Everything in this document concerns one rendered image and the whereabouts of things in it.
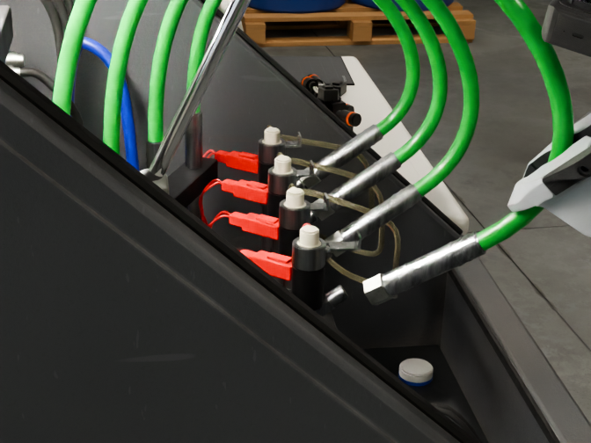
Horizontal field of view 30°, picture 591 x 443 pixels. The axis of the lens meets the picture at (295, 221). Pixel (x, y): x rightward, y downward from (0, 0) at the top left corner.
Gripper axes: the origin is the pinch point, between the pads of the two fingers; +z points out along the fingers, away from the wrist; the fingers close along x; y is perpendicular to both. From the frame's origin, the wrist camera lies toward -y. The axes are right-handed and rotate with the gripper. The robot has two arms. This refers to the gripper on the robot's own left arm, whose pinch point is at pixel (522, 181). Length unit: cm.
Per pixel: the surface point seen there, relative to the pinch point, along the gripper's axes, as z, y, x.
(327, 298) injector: 22.8, -0.8, 0.1
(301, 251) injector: 20.2, -5.5, -0.8
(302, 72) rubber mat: 74, -14, 80
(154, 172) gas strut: -4.2, -18.0, -27.4
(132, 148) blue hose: 42.0, -22.1, 13.0
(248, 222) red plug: 29.3, -9.4, 5.7
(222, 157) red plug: 38.9, -14.9, 18.5
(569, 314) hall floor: 146, 89, 177
